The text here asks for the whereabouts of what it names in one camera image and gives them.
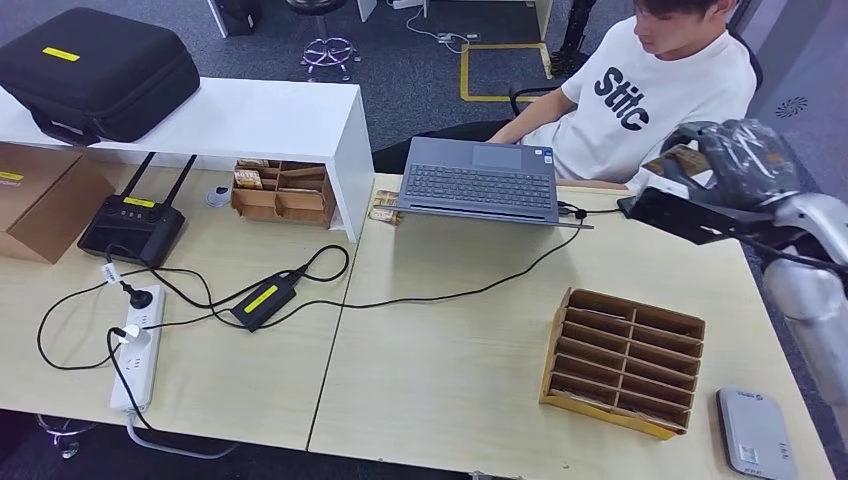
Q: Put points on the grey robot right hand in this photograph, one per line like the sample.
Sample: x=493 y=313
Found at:
x=748 y=162

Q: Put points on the gold key card pile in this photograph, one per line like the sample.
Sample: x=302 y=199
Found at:
x=384 y=206

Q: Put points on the person's right forearm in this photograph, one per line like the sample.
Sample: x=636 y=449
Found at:
x=536 y=116

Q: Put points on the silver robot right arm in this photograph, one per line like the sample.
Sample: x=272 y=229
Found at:
x=815 y=298

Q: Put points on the person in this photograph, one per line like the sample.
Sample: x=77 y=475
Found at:
x=636 y=99

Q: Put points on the grey card reader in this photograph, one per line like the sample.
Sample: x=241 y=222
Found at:
x=755 y=434

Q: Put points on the small cardboard card organizer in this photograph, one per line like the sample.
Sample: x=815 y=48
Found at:
x=285 y=202

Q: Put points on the hotel room key card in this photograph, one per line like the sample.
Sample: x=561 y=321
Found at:
x=248 y=179
x=253 y=163

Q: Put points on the grey partition screen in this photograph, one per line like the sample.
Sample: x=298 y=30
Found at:
x=808 y=40

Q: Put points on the black upright stand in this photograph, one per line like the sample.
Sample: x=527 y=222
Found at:
x=575 y=33

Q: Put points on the large cardboard slotted organizer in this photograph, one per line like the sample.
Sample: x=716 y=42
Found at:
x=619 y=364

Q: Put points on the grey laptop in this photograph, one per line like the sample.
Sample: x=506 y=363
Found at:
x=480 y=185

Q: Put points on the yellow floor tape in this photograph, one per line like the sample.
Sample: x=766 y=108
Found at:
x=464 y=73

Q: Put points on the grey floor power strip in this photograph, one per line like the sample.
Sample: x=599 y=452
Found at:
x=457 y=37

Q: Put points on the chrome base stool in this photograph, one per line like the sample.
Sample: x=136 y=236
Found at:
x=328 y=52

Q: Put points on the black power adapter yellow label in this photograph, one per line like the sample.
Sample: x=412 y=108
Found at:
x=263 y=301

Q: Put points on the white desk shelf riser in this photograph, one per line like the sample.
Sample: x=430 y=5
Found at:
x=245 y=119

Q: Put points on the black floor box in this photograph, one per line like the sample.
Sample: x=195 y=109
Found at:
x=237 y=14

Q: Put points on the black router with antennas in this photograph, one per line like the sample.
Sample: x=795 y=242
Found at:
x=131 y=228

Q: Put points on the white power strip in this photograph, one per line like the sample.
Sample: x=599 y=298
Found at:
x=138 y=368

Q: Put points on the black carrying case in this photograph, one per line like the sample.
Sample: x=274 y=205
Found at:
x=93 y=73

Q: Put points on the brown cardboard box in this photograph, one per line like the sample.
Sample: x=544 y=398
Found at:
x=40 y=199

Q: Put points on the chrome chair base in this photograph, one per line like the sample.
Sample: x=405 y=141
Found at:
x=63 y=430

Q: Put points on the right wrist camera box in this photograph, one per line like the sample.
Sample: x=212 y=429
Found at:
x=682 y=215

